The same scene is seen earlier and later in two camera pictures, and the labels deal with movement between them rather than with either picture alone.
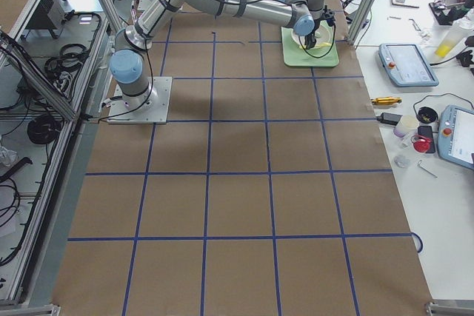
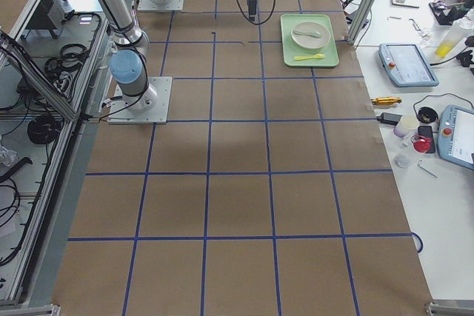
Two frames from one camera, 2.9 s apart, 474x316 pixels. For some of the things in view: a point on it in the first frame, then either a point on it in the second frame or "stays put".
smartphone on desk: [427, 131] stays put
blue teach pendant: [406, 65] stays put
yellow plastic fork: [323, 44] to [298, 58]
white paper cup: [406, 124] stays put
